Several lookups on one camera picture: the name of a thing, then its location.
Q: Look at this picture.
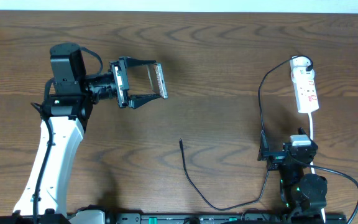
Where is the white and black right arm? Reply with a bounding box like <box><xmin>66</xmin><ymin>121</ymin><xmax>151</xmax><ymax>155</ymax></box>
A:
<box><xmin>258</xmin><ymin>128</ymin><xmax>328</xmax><ymax>223</ymax></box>

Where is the black USB charging cable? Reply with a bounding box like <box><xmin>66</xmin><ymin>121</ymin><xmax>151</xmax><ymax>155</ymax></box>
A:
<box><xmin>178</xmin><ymin>54</ymin><xmax>314</xmax><ymax>212</ymax></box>

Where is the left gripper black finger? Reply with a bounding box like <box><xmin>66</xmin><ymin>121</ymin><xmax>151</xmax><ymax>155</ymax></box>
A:
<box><xmin>123</xmin><ymin>57</ymin><xmax>157</xmax><ymax>68</ymax></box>
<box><xmin>129</xmin><ymin>94</ymin><xmax>160</xmax><ymax>109</ymax></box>

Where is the white charger adapter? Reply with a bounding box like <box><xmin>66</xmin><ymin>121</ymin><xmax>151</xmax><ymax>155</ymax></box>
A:
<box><xmin>291</xmin><ymin>67</ymin><xmax>315</xmax><ymax>83</ymax></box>

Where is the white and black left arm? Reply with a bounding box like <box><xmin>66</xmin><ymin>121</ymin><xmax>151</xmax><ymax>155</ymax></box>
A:
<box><xmin>0</xmin><ymin>42</ymin><xmax>168</xmax><ymax>224</ymax></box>

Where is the white power strip cord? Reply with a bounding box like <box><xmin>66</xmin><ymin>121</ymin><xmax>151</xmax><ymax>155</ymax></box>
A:
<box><xmin>308</xmin><ymin>112</ymin><xmax>327</xmax><ymax>224</ymax></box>

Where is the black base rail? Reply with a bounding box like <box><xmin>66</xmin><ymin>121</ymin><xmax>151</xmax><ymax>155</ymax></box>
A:
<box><xmin>67</xmin><ymin>212</ymin><xmax>347</xmax><ymax>224</ymax></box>

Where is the white power strip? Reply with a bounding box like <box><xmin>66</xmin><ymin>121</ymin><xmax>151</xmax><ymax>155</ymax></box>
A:
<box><xmin>290</xmin><ymin>55</ymin><xmax>319</xmax><ymax>114</ymax></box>

